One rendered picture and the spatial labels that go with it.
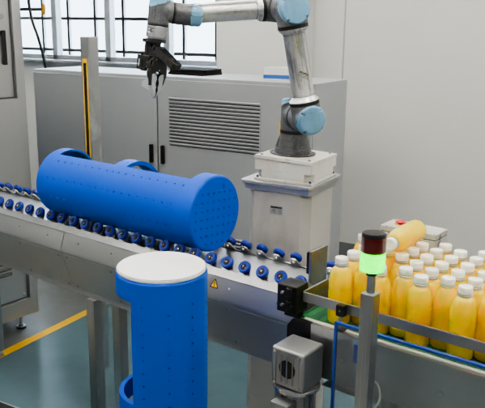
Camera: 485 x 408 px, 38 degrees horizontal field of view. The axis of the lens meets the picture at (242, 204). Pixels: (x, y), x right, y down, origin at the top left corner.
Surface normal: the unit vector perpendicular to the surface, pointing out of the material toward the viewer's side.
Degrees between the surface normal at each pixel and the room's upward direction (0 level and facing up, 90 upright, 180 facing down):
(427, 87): 90
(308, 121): 99
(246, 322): 109
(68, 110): 90
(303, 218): 90
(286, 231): 90
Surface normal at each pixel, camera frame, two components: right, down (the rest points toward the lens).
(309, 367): 0.79, 0.16
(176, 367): 0.38, 0.23
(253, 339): -0.57, 0.50
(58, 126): -0.49, 0.21
